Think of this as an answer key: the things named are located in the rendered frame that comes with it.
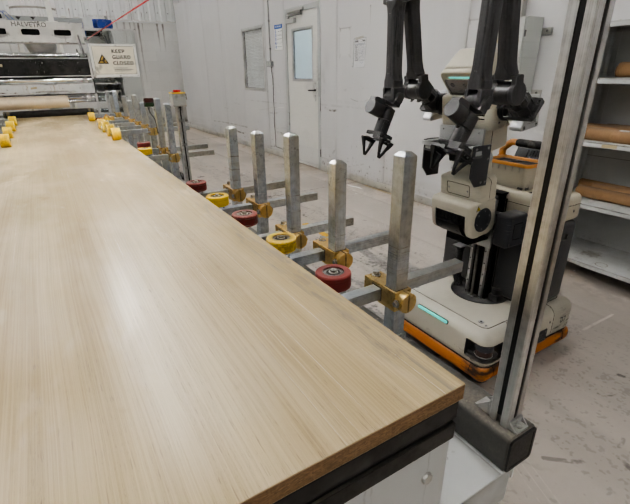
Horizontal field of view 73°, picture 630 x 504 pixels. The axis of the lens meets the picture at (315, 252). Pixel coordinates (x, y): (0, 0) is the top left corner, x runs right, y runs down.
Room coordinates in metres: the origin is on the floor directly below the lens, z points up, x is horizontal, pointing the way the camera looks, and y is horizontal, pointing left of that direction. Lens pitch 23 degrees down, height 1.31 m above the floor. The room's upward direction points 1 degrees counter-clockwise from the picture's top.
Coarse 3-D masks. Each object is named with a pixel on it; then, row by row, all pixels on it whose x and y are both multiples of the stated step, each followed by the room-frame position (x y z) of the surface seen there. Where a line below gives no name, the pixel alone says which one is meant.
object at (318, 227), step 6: (348, 216) 1.49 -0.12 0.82; (318, 222) 1.43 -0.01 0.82; (324, 222) 1.43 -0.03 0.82; (348, 222) 1.47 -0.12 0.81; (306, 228) 1.37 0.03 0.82; (312, 228) 1.39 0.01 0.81; (318, 228) 1.40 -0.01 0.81; (324, 228) 1.41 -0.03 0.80; (264, 234) 1.31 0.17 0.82; (306, 234) 1.37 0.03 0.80
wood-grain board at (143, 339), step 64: (64, 128) 3.66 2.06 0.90; (0, 192) 1.60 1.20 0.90; (64, 192) 1.58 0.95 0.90; (128, 192) 1.57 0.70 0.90; (192, 192) 1.56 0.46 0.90; (0, 256) 0.97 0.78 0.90; (64, 256) 0.97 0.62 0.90; (128, 256) 0.96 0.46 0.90; (192, 256) 0.95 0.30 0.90; (256, 256) 0.95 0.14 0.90; (0, 320) 0.67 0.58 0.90; (64, 320) 0.67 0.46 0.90; (128, 320) 0.67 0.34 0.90; (192, 320) 0.66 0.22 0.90; (256, 320) 0.66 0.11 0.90; (320, 320) 0.66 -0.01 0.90; (0, 384) 0.50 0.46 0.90; (64, 384) 0.49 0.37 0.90; (128, 384) 0.49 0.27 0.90; (192, 384) 0.49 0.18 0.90; (256, 384) 0.49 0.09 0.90; (320, 384) 0.49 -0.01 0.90; (384, 384) 0.49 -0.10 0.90; (448, 384) 0.48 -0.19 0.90; (0, 448) 0.38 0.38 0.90; (64, 448) 0.38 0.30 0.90; (128, 448) 0.38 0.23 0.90; (192, 448) 0.38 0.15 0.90; (256, 448) 0.38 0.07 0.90; (320, 448) 0.38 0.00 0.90
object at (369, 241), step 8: (384, 232) 1.26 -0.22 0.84; (352, 240) 1.19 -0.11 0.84; (360, 240) 1.19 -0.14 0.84; (368, 240) 1.20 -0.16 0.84; (376, 240) 1.21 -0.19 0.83; (384, 240) 1.23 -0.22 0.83; (320, 248) 1.13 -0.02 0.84; (352, 248) 1.17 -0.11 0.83; (360, 248) 1.18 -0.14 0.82; (288, 256) 1.07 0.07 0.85; (296, 256) 1.08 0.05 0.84; (304, 256) 1.08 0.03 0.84; (312, 256) 1.09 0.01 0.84; (320, 256) 1.11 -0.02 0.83; (304, 264) 1.08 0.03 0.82
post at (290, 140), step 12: (288, 144) 1.30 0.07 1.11; (288, 156) 1.30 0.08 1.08; (288, 168) 1.30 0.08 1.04; (288, 180) 1.31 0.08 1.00; (288, 192) 1.31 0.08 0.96; (288, 204) 1.31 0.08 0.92; (288, 216) 1.31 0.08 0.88; (300, 216) 1.31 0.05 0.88; (288, 228) 1.32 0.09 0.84; (300, 228) 1.31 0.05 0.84
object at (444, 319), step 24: (432, 288) 1.93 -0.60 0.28; (456, 288) 1.95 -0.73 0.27; (408, 312) 1.87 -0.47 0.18; (432, 312) 1.74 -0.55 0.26; (456, 312) 1.70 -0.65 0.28; (480, 312) 1.69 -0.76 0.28; (504, 312) 1.69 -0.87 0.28; (552, 312) 1.72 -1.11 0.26; (432, 336) 1.73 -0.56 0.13; (456, 336) 1.61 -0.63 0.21; (480, 336) 1.52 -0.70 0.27; (552, 336) 1.74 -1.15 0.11; (456, 360) 1.59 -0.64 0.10; (480, 360) 1.50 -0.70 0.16
